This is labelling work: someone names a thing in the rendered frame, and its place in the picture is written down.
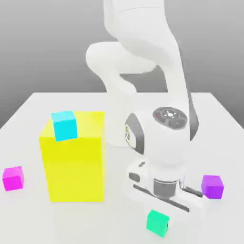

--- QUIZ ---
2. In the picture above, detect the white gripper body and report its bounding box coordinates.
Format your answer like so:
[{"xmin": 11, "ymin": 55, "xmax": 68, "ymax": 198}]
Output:
[{"xmin": 130, "ymin": 182, "xmax": 207, "ymax": 226}]

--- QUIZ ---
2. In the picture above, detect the small purple cube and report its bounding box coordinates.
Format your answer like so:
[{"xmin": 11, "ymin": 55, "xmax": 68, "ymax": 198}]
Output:
[{"xmin": 201, "ymin": 174, "xmax": 224, "ymax": 200}]

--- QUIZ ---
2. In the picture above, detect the small green cube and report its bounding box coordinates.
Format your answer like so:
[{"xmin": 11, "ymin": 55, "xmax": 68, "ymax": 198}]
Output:
[{"xmin": 146, "ymin": 209, "xmax": 170, "ymax": 238}]

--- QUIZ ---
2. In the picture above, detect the small cyan cube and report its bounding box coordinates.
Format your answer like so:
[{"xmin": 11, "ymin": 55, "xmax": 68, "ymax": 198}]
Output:
[{"xmin": 51, "ymin": 111, "xmax": 79, "ymax": 142}]

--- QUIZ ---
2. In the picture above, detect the small magenta cube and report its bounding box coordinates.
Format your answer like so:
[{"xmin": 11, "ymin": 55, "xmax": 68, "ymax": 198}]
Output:
[{"xmin": 2, "ymin": 166, "xmax": 25, "ymax": 192}]

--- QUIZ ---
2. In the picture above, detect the large yellow box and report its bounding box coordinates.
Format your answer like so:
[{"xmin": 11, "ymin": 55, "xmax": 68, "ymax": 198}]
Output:
[{"xmin": 39, "ymin": 111, "xmax": 106, "ymax": 203}]

